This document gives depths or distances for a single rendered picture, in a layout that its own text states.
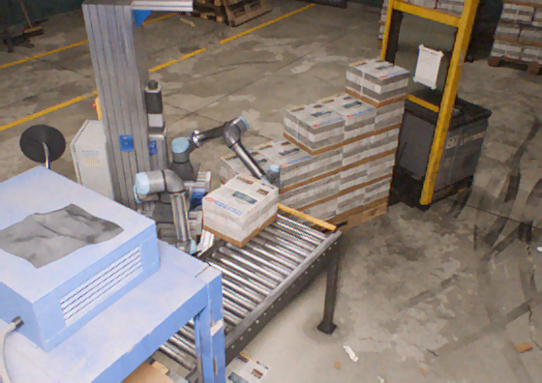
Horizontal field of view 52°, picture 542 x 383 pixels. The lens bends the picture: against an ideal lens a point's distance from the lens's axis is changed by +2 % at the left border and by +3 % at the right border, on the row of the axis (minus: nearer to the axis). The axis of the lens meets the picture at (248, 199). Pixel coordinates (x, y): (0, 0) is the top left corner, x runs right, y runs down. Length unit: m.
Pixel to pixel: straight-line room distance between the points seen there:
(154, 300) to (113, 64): 1.74
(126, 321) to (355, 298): 2.56
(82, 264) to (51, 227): 0.21
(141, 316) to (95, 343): 0.15
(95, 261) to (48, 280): 0.13
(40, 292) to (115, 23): 1.86
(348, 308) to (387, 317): 0.27
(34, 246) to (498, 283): 3.50
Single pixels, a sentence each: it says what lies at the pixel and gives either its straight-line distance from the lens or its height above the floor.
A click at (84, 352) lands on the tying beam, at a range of 1.69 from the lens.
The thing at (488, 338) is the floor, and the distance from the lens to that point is 4.05.
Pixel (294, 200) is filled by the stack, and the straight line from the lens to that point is 4.09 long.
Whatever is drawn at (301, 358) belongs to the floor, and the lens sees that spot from 3.64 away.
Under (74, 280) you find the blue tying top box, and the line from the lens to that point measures 1.64.
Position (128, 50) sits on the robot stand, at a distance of 3.16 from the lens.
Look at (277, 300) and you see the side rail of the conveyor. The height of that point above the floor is 0.78.
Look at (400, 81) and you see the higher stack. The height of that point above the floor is 1.23.
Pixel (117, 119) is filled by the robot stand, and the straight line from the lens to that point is 3.34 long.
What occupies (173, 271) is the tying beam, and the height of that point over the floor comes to 1.54.
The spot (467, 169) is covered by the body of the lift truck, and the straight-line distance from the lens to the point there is 5.29.
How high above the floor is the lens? 2.78
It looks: 34 degrees down
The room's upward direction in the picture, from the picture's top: straight up
